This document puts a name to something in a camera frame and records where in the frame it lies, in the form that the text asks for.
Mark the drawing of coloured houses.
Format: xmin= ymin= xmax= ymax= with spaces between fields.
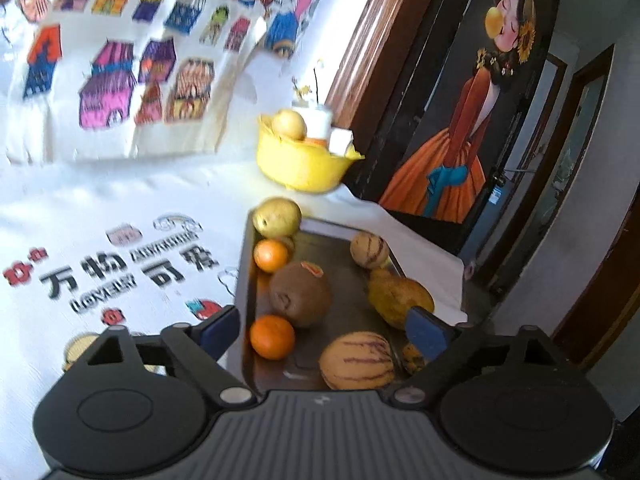
xmin=0 ymin=0 xmax=271 ymax=163

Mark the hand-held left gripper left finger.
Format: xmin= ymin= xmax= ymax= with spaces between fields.
xmin=65 ymin=305 xmax=257 ymax=406

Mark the brown wooden door frame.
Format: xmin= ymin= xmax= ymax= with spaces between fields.
xmin=324 ymin=0 xmax=451 ymax=131

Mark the printed white tablecloth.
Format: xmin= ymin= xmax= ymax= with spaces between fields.
xmin=0 ymin=155 xmax=468 ymax=480

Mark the small orange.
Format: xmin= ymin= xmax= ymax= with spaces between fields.
xmin=249 ymin=315 xmax=296 ymax=361
xmin=253 ymin=239 xmax=291 ymax=273

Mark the large striped pepino melon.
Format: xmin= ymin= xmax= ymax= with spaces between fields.
xmin=319 ymin=331 xmax=396 ymax=391

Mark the cartoon child and bear poster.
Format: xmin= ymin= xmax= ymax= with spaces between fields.
xmin=220 ymin=0 xmax=333 ymax=58

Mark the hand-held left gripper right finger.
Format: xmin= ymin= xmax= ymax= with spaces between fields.
xmin=392 ymin=306 xmax=581 ymax=406

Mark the orange dress figure door poster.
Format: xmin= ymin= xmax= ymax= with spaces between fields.
xmin=377 ymin=0 xmax=561 ymax=223

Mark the metal tray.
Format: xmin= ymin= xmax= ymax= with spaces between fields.
xmin=234 ymin=209 xmax=453 ymax=395

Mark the pale striped pepino melon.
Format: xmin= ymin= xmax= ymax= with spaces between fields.
xmin=349 ymin=231 xmax=391 ymax=268

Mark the white cup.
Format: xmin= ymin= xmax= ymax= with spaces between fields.
xmin=292 ymin=105 xmax=333 ymax=140

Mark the dark door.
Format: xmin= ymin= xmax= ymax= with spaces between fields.
xmin=345 ymin=0 xmax=563 ymax=256

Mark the yellow flower twig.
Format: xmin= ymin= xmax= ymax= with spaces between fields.
xmin=291 ymin=58 xmax=326 ymax=108

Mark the dark striped pepino melon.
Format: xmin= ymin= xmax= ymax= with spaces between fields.
xmin=401 ymin=342 xmax=431 ymax=376

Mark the yellow pear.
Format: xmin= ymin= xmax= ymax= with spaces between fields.
xmin=271 ymin=109 xmax=307 ymax=141

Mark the yellow plastic bowl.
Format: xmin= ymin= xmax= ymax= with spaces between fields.
xmin=256 ymin=114 xmax=366 ymax=193

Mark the white carton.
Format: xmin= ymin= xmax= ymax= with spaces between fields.
xmin=327 ymin=129 xmax=356 ymax=157

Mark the green-brown mango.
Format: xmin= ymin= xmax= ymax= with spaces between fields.
xmin=251 ymin=197 xmax=303 ymax=238

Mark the brown kiwi with sticker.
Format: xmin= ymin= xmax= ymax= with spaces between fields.
xmin=269 ymin=261 xmax=332 ymax=329

